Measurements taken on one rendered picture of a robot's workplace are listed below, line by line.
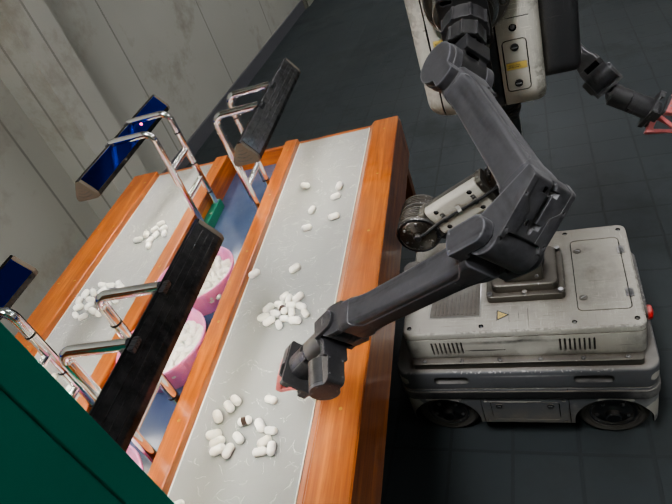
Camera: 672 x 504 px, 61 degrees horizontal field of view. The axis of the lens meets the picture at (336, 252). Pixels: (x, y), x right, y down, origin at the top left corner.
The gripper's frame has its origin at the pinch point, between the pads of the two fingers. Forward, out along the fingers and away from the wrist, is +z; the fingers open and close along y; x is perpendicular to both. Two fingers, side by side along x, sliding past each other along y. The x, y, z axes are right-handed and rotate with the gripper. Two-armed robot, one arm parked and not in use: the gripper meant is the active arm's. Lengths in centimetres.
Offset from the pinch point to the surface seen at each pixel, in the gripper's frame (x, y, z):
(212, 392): -7.4, -10.1, 27.0
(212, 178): -33, -115, 52
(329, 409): 12.0, -0.8, 0.2
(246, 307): -7.0, -39.1, 26.0
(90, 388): -33.0, 8.2, 15.7
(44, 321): -56, -43, 81
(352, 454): 16.3, 10.1, -4.7
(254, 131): -29, -75, -3
